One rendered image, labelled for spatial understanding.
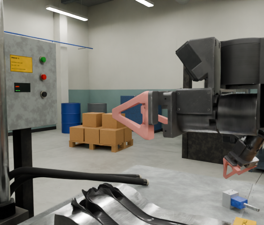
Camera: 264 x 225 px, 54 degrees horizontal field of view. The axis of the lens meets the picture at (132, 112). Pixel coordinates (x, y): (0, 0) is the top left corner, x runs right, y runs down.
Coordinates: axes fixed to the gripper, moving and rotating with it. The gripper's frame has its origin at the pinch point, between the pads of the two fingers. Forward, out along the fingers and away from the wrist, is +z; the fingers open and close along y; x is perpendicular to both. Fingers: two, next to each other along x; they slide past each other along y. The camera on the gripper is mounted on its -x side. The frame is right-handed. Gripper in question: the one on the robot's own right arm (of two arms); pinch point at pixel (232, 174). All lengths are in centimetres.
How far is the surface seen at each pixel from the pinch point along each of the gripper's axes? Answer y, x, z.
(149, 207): 38.0, 1.0, 3.9
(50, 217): 63, -11, 15
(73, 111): -196, -560, 361
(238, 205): 1.8, 8.8, 6.5
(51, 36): -170, -776, 219
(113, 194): 46.1, -7.3, 5.1
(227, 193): 2.1, 3.5, 6.3
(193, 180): -10.1, -17.8, 24.9
